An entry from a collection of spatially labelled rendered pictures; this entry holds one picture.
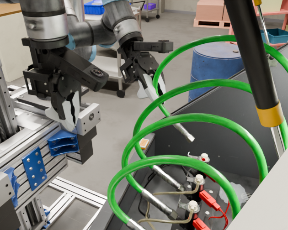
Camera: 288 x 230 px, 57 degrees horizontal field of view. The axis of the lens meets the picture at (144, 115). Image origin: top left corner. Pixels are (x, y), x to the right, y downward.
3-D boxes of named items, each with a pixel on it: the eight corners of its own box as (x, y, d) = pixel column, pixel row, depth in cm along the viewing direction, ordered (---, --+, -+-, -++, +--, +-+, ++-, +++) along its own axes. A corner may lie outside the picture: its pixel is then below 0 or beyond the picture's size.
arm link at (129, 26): (142, 20, 78) (120, 17, 72) (147, 33, 77) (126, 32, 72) (127, 34, 83) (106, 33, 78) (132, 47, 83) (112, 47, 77)
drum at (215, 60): (240, 114, 302) (256, 46, 261) (222, 136, 267) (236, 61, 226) (199, 101, 329) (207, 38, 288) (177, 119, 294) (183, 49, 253)
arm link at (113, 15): (119, 4, 86) (128, -15, 78) (130, 33, 84) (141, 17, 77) (96, 5, 82) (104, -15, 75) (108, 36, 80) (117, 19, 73)
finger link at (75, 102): (61, 119, 65) (55, 85, 60) (82, 124, 63) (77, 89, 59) (54, 126, 62) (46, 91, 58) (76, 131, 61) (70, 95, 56)
